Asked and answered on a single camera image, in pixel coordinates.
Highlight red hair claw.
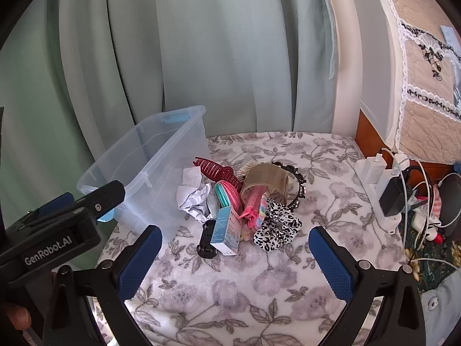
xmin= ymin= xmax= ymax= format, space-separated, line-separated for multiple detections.
xmin=194 ymin=157 xmax=243 ymax=193

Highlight white charger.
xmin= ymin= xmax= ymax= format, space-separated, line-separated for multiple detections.
xmin=367 ymin=153 xmax=388 ymax=184
xmin=391 ymin=151 xmax=409 ymax=174

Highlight pale green curtain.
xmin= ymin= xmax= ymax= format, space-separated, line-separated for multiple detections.
xmin=0 ymin=0 xmax=341 ymax=271

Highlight white padded board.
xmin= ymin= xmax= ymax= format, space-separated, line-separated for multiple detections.
xmin=317 ymin=0 xmax=402 ymax=148

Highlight pink white cloth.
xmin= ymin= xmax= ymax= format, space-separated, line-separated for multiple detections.
xmin=414 ymin=184 xmax=443 ymax=220

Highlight pink and teal hair rings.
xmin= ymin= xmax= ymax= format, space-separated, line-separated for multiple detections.
xmin=215 ymin=180 xmax=241 ymax=211

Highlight white bottle red cap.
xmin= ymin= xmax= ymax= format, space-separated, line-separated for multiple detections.
xmin=412 ymin=211 xmax=445 ymax=244

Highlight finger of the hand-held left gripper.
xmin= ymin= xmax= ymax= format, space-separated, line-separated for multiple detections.
xmin=14 ymin=192 xmax=76 ymax=226
xmin=72 ymin=180 xmax=126 ymax=222

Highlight pastel hair tie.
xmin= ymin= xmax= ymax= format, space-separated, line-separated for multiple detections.
xmin=248 ymin=194 xmax=271 ymax=231

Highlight black power adapter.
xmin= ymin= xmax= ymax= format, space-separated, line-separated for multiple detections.
xmin=379 ymin=178 xmax=407 ymax=217

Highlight white power strip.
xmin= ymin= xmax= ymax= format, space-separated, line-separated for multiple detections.
xmin=355 ymin=155 xmax=404 ymax=235

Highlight clear plastic container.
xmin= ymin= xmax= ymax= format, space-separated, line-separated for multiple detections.
xmin=76 ymin=106 xmax=209 ymax=238

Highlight brown wooden headboard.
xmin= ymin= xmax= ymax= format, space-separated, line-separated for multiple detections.
xmin=355 ymin=110 xmax=454 ymax=188

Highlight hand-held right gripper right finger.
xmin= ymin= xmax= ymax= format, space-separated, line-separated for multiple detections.
xmin=308 ymin=225 xmax=426 ymax=346

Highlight small blue white box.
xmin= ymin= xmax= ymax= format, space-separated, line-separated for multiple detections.
xmin=210 ymin=206 xmax=241 ymax=256

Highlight light blue cloth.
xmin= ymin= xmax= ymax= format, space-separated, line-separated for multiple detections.
xmin=420 ymin=272 xmax=461 ymax=346

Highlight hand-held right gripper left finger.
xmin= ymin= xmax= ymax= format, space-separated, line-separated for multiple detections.
xmin=45 ymin=224 xmax=163 ymax=346

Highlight beige quilted lace cover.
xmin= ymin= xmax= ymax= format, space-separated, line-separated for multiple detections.
xmin=375 ymin=0 xmax=461 ymax=163

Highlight black hair clip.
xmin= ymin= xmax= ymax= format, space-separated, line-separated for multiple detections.
xmin=197 ymin=220 xmax=218 ymax=259

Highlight black white spotted scrunchie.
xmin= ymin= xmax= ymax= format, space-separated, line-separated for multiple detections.
xmin=253 ymin=199 xmax=302 ymax=252

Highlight black ornate headband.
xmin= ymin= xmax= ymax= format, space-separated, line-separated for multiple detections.
xmin=274 ymin=161 xmax=307 ymax=210

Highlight pink hair roller clip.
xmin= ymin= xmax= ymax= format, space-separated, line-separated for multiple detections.
xmin=241 ymin=184 xmax=269 ymax=229

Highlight white paper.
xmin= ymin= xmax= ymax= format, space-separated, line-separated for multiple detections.
xmin=176 ymin=168 xmax=221 ymax=223

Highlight black round object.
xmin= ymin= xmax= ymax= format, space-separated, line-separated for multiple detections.
xmin=437 ymin=173 xmax=461 ymax=240

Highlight dark floral cloth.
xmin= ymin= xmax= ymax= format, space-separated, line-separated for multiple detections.
xmin=405 ymin=241 xmax=461 ymax=291

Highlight person's left hand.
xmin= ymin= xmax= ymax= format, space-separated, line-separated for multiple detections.
xmin=0 ymin=303 xmax=32 ymax=334

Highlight grey floral blanket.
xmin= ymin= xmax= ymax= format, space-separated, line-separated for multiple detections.
xmin=90 ymin=131 xmax=407 ymax=346

